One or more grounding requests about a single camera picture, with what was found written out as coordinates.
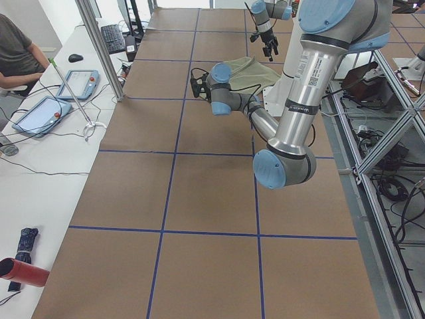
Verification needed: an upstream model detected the black keyboard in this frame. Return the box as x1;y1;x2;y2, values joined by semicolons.
100;24;126;54

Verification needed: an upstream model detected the red cylinder tube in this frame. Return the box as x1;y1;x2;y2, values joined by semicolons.
1;258;50;287

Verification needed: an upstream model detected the seated person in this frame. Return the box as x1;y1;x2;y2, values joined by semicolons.
1;14;50;96

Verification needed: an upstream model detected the olive green long-sleeve shirt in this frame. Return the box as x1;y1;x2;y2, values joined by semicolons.
224;56;281;94

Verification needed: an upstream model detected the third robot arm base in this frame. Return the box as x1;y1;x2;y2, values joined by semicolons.
393;47;424;81

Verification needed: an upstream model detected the aluminium side frame rail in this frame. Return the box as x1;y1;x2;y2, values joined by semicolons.
322;51;424;318

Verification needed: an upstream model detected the folded dark blue umbrella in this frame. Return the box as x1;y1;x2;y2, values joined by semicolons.
7;227;40;292

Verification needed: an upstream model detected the blue teach pendant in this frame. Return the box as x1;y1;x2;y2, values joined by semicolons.
64;70;100;101
12;96;72;138

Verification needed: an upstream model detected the white metal base plate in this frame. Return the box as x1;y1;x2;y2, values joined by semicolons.
263;83;290;117

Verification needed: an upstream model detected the grey aluminium frame post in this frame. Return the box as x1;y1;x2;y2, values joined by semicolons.
75;0;124;102

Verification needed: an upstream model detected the black computer mouse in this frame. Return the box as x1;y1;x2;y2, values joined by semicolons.
68;54;84;63

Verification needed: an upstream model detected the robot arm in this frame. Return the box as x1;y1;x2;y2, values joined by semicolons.
248;0;300;61
192;1;392;189

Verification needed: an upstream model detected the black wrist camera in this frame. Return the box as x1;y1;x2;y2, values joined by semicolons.
250;32;260;43
190;76;207;98

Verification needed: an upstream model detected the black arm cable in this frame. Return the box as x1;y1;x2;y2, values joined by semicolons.
191;67;266;110

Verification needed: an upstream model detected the blue teach pendant far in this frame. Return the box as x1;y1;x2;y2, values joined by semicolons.
64;70;100;101

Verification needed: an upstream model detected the blue teach pendant near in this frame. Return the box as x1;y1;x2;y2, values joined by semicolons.
12;96;72;138

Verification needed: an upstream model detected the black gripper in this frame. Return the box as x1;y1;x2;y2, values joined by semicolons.
197;80;211;102
260;29;278;62

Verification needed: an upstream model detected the thin metal rod stand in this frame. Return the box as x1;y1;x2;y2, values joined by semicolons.
49;58;107;141

